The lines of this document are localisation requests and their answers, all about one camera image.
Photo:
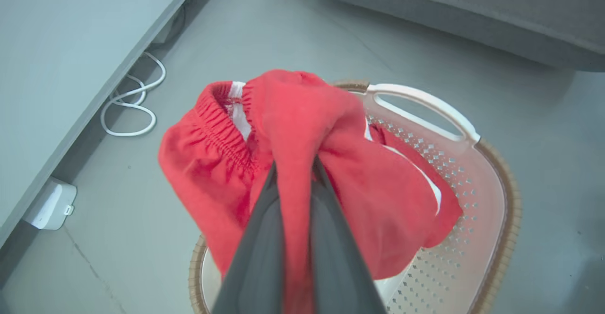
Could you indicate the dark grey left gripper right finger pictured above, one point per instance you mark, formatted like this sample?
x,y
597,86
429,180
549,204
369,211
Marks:
x,y
338,266

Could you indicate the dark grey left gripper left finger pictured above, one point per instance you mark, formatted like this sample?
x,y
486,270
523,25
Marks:
x,y
260,257

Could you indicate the red shorts with white stripe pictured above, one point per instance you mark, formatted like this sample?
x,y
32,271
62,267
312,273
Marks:
x,y
293,115

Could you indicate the white perforated laundry basket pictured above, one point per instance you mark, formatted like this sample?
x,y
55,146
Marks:
x,y
472,186

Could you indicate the white power adapter box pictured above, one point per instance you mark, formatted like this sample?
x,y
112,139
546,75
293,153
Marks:
x,y
49,205

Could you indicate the white cabinet panel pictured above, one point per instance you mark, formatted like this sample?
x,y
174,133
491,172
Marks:
x,y
56,68

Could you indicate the grey fabric sofa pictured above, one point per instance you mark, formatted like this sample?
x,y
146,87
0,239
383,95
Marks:
x,y
496,11

